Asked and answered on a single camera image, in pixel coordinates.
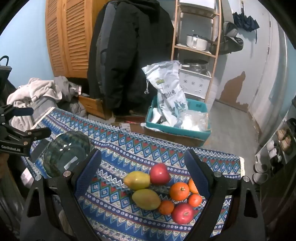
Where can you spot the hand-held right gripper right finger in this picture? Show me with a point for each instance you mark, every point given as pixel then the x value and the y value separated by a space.
pixel 196 171

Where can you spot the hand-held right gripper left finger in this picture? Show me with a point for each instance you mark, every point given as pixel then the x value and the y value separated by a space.
pixel 89 171

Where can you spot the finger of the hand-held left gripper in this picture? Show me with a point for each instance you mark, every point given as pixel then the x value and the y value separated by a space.
pixel 37 134
pixel 22 111

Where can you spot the glass bowl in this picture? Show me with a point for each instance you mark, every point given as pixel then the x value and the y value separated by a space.
pixel 62 148

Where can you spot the red apple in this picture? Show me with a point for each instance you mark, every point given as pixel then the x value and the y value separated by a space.
pixel 159 173
pixel 182 213

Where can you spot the yellow-green mango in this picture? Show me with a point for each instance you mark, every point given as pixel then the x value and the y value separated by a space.
pixel 145 199
pixel 136 180

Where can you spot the white fleece garment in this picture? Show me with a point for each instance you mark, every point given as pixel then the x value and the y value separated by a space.
pixel 30 92

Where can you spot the flat cardboard tray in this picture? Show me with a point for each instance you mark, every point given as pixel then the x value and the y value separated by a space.
pixel 175 141

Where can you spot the grey padded jacket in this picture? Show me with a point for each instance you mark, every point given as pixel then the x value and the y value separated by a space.
pixel 69 109

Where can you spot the teal plastic bin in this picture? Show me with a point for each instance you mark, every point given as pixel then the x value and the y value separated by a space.
pixel 175 132

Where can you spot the black bag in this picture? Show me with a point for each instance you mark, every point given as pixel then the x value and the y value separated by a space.
pixel 4 69

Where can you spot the clear plastic bag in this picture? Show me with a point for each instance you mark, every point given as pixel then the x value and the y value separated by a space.
pixel 194 121

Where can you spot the grey hoodie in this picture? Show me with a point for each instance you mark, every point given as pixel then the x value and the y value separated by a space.
pixel 67 88

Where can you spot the blue patterned tablecloth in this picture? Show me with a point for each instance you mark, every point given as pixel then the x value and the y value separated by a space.
pixel 138 148

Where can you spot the white shoe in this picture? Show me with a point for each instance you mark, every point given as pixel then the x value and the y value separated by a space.
pixel 260 178
pixel 257 167

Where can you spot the wooden drawer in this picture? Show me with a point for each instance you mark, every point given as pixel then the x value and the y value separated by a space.
pixel 92 104

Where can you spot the white shoe rack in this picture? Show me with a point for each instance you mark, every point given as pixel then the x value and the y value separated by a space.
pixel 261 153

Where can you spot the white printed rice bag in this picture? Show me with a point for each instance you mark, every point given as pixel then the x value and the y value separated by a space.
pixel 166 92

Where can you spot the white storage basket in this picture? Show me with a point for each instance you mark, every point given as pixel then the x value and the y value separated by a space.
pixel 194 84

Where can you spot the wooden louvered wardrobe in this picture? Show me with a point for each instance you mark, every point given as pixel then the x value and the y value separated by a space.
pixel 69 34

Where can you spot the brown shoe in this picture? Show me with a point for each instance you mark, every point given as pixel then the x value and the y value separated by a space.
pixel 282 134
pixel 286 144

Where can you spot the metal pot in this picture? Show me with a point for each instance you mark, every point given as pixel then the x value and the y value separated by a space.
pixel 195 64

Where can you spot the white door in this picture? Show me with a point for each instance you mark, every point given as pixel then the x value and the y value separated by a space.
pixel 272 81

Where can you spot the black coat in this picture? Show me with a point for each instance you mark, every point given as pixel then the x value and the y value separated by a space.
pixel 134 58

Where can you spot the white pot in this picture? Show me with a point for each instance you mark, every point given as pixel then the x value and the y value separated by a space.
pixel 196 41

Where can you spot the grey-green hanging bag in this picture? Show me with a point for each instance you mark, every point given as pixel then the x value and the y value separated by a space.
pixel 231 39

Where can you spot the wooden shelf rack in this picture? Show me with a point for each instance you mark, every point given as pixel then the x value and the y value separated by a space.
pixel 174 34

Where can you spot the dark blue umbrella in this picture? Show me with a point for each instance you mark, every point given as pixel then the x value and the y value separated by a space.
pixel 245 20

